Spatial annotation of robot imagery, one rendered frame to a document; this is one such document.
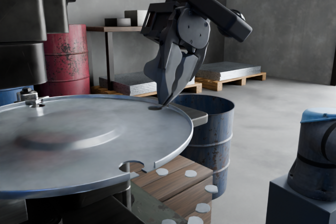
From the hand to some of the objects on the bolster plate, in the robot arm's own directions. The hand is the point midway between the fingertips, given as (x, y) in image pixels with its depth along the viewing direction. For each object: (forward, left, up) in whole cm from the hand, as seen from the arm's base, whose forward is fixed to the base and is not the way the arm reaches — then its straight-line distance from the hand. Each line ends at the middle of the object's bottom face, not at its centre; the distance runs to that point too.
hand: (168, 98), depth 44 cm
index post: (+17, -16, -9) cm, 25 cm away
